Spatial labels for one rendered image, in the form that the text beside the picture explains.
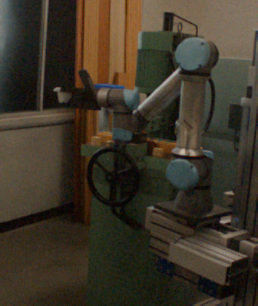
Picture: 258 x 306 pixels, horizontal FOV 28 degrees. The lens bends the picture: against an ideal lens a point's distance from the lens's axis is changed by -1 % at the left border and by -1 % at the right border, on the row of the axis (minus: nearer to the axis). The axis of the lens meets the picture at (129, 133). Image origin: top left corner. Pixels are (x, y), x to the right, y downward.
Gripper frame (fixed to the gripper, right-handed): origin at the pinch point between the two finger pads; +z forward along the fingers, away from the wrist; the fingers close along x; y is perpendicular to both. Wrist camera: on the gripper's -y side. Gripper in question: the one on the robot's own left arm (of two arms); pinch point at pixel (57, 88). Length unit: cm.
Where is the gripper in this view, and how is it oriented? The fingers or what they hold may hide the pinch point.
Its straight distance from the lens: 214.9
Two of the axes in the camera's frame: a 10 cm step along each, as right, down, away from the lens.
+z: -9.1, -1.0, 4.1
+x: 4.2, -0.3, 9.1
